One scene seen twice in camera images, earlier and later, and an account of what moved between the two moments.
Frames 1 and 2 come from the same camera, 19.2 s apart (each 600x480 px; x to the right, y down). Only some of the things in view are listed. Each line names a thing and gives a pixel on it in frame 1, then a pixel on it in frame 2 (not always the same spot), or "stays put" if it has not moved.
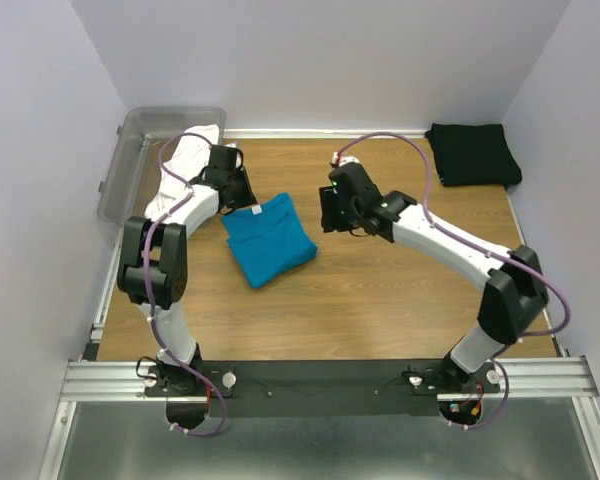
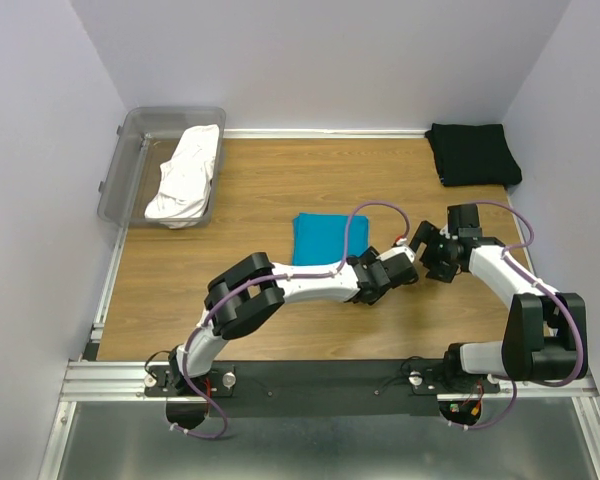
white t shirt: (184, 165) stays put
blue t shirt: (268, 239) → (321, 238)
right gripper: (328, 219) → (428, 234)
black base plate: (310, 388) stays put
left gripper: (248, 196) → (369, 258)
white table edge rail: (327, 133) stays put
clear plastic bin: (133, 167) stays put
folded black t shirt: (473, 155) stays put
